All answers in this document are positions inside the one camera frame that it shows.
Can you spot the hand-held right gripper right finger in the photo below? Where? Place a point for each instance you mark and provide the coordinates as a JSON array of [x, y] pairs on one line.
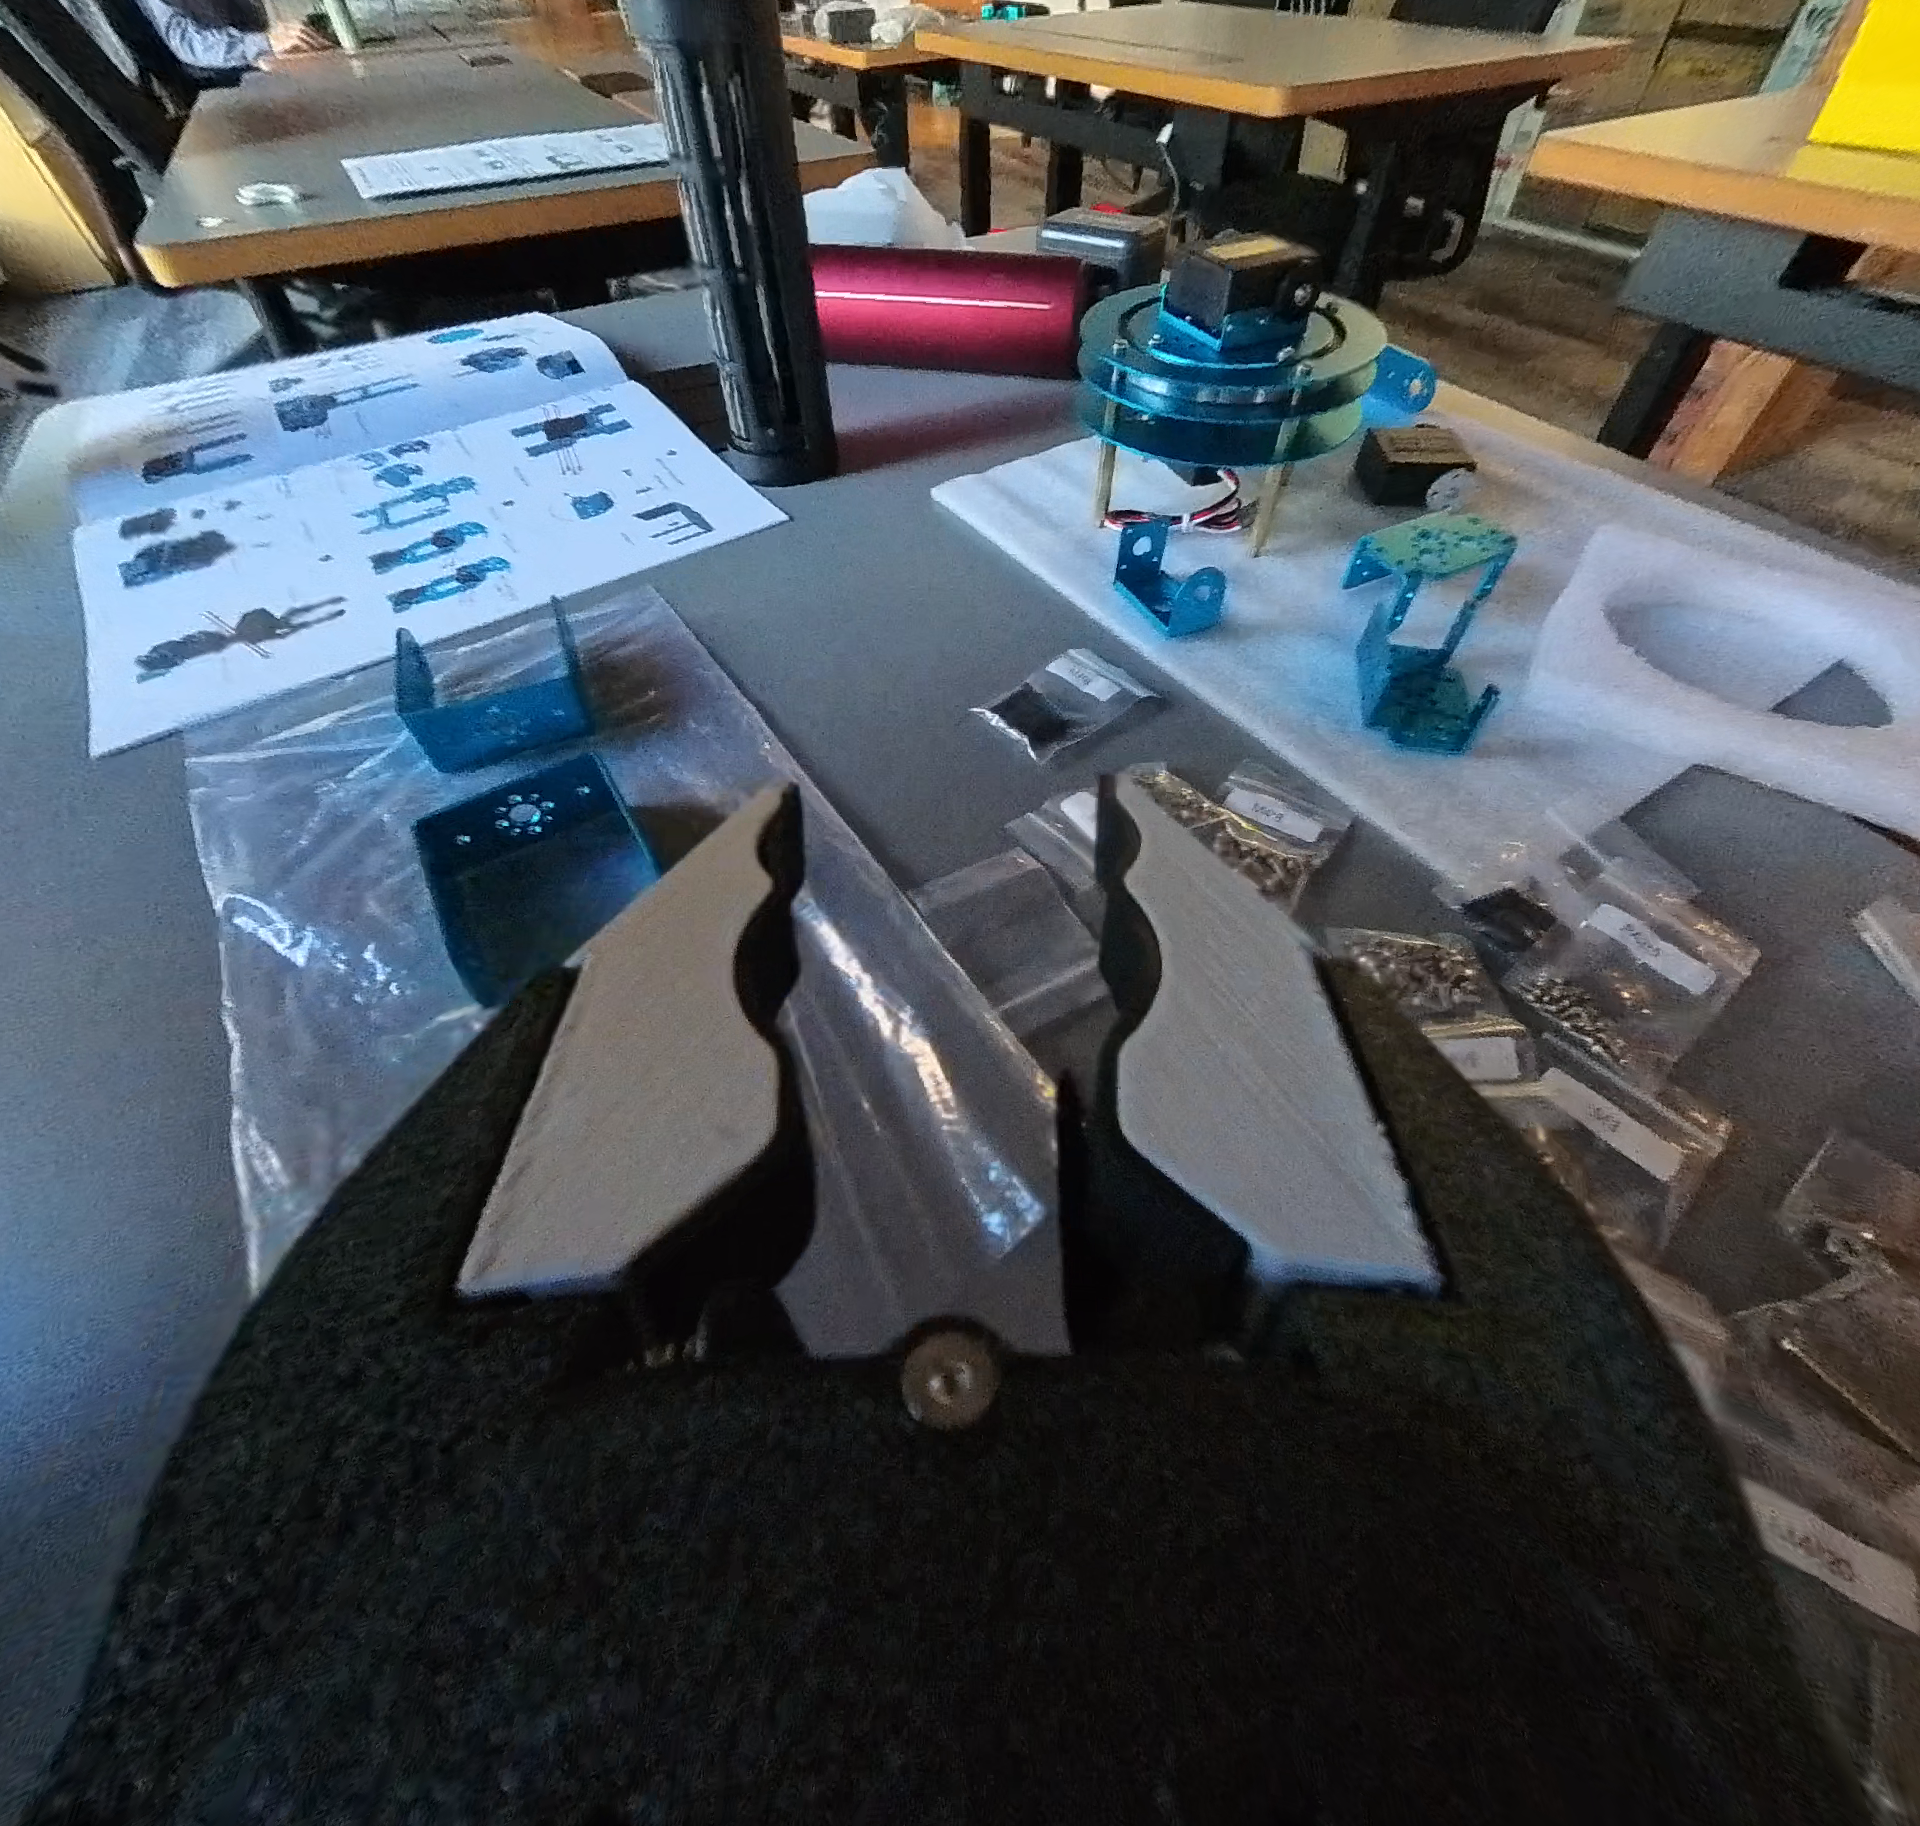
[[1243, 1105]]

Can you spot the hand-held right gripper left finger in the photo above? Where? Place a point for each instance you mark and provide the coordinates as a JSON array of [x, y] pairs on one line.
[[644, 1105]]

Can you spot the blue round robot base assembly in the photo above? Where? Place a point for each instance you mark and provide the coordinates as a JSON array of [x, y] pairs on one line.
[[1200, 386]]

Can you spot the grey desk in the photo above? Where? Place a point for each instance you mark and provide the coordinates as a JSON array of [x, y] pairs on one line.
[[870, 624]]

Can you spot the neighbouring desk with black legs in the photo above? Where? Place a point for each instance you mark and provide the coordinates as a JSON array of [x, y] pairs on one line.
[[451, 227]]

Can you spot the wooden background desk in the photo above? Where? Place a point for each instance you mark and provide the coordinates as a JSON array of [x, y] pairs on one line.
[[854, 55], [1678, 162], [1276, 62]]

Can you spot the clear plastic bag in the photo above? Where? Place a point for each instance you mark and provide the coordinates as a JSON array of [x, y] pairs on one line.
[[346, 926]]

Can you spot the pile of small screw bags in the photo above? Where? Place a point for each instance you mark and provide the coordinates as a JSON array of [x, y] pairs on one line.
[[1618, 958]]

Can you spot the white foam block with cutout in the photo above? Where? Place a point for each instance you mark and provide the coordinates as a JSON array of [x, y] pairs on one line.
[[1592, 624]]

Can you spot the white foam sheet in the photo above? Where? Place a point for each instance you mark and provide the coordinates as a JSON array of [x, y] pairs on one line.
[[1051, 518]]

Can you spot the open instruction booklet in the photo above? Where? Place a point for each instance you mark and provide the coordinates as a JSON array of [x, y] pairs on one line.
[[375, 507]]

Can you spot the black servo motor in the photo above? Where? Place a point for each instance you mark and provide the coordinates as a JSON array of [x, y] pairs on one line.
[[1401, 463]]

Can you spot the black flat plate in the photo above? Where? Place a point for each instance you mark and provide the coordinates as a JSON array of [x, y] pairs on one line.
[[696, 407]]

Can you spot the red metal tube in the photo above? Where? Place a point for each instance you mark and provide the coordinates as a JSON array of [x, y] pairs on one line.
[[962, 311]]

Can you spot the dark grey device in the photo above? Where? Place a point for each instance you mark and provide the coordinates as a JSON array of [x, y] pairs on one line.
[[1104, 244]]

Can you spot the black slotted tube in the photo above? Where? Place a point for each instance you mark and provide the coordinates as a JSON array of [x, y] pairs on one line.
[[735, 206]]

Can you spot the crumpled white tissue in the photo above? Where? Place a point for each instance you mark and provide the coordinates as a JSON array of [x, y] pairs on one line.
[[878, 214]]

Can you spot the printed paper sheet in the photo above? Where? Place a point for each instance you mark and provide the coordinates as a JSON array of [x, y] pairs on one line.
[[511, 160]]

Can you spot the yellow box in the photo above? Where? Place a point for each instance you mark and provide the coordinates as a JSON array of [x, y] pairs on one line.
[[1867, 55]]

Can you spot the blue bracket with round holes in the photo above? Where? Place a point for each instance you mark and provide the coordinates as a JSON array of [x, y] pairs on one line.
[[527, 878]]

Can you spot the medium blue U bracket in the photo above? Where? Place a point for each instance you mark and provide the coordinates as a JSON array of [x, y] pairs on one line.
[[495, 725]]

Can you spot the large blue U bracket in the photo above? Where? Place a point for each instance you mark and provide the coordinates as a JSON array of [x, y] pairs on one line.
[[1418, 686]]

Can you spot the short blue U bracket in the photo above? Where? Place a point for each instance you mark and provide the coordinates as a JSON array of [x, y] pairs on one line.
[[1169, 589]]

